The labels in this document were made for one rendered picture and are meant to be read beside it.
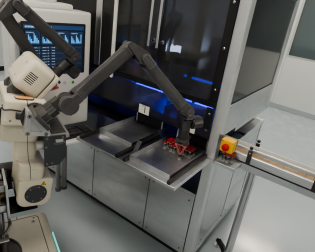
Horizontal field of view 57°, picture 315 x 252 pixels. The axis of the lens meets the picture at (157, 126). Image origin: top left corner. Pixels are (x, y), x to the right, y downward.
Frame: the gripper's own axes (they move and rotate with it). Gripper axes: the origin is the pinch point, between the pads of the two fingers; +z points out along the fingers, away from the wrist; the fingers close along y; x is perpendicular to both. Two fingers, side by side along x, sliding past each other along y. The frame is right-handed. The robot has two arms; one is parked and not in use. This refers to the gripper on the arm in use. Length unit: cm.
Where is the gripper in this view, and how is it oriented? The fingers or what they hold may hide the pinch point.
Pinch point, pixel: (180, 152)
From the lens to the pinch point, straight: 162.2
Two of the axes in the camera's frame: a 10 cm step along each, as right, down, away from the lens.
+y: 3.6, -3.5, 8.7
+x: -9.3, -2.4, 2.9
